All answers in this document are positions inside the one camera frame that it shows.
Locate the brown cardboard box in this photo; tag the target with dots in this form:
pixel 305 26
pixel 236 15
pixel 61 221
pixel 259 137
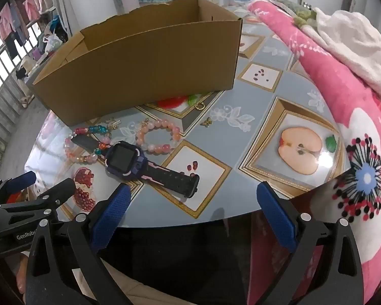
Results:
pixel 139 70

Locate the white fleece cloth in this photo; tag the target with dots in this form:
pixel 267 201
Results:
pixel 352 47

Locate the gold hoop earring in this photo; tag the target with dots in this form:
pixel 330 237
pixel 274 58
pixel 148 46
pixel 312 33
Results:
pixel 197 107

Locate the gold butterfly charm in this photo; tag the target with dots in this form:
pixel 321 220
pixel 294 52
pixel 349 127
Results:
pixel 206 121

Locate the dark grey tag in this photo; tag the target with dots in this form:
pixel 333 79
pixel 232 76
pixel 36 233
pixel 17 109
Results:
pixel 85 141

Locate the pink floral blanket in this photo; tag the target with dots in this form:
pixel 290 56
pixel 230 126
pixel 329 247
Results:
pixel 336 101

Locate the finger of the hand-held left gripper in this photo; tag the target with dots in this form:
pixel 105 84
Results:
pixel 20 180
pixel 62 189

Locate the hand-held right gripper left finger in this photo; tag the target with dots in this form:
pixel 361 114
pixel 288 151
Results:
pixel 111 217

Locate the metal railing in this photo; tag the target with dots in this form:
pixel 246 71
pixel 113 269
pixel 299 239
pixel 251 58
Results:
pixel 6 95

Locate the pair of pale shoes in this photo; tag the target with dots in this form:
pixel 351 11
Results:
pixel 27 101

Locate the dark clothes pile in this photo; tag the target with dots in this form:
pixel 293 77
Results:
pixel 55 25

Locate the green cloth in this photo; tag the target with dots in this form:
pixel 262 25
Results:
pixel 304 16

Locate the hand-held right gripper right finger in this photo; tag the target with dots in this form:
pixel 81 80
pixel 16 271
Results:
pixel 276 217

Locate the white plastic bag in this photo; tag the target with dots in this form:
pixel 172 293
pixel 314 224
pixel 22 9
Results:
pixel 53 42

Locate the row of hanging clothes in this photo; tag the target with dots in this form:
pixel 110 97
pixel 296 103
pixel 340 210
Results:
pixel 16 16

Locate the purple pink smartwatch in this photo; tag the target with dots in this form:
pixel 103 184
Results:
pixel 123 159

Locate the beige trousers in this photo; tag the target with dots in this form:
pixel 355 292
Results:
pixel 139 292

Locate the small black bag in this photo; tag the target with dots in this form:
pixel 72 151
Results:
pixel 20 73

